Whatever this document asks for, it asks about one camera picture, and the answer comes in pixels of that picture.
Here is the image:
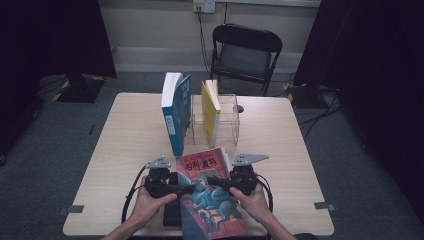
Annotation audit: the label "hand-held gripper black cable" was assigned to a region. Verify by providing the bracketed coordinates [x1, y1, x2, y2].
[254, 173, 274, 214]
[120, 164, 148, 224]

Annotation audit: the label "black folding chair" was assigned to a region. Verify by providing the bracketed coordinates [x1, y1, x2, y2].
[208, 23, 284, 98]

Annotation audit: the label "yellow black floor base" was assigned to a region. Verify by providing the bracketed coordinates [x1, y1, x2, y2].
[282, 82, 309, 104]

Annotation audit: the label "person's left hand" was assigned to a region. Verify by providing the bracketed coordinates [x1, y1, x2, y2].
[128, 175, 179, 228]

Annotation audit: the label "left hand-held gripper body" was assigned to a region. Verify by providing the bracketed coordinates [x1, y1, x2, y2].
[143, 156, 173, 200]

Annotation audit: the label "black curtain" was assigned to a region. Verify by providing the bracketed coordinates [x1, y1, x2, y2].
[0, 0, 118, 161]
[293, 0, 424, 221]

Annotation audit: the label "left hand-held gripper black cable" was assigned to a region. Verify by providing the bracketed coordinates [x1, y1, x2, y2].
[120, 164, 148, 224]

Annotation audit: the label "blue book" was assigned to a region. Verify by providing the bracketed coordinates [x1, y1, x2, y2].
[160, 71, 193, 158]

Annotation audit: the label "person's right hand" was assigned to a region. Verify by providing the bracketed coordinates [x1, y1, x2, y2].
[228, 182, 273, 224]

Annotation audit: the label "clear acrylic book rack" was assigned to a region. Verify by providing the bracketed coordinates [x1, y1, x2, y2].
[189, 94, 241, 149]

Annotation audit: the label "yellow book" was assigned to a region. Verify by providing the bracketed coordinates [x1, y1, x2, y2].
[200, 79, 222, 149]

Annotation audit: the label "black stand base yellow tape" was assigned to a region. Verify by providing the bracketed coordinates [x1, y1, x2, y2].
[36, 73, 108, 104]

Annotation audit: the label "black floor cables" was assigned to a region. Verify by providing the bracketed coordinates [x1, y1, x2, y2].
[296, 84, 343, 141]

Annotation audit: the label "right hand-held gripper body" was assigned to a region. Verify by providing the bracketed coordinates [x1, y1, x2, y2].
[231, 154, 270, 196]

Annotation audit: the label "white wall socket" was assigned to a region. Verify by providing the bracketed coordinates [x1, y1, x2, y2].
[192, 0, 216, 14]

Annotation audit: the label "right hand-held gripper black cable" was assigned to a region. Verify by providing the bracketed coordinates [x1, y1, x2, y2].
[254, 173, 274, 214]

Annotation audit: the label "grey tape strip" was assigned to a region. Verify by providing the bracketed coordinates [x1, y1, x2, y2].
[314, 201, 337, 212]
[58, 205, 85, 216]

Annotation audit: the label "red book with dragon cover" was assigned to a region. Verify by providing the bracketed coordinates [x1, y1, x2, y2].
[175, 147, 254, 240]

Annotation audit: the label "black book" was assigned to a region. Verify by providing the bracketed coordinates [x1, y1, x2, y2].
[162, 171, 184, 228]

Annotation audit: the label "black cable from wall socket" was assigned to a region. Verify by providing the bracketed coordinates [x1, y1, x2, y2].
[196, 9, 214, 78]

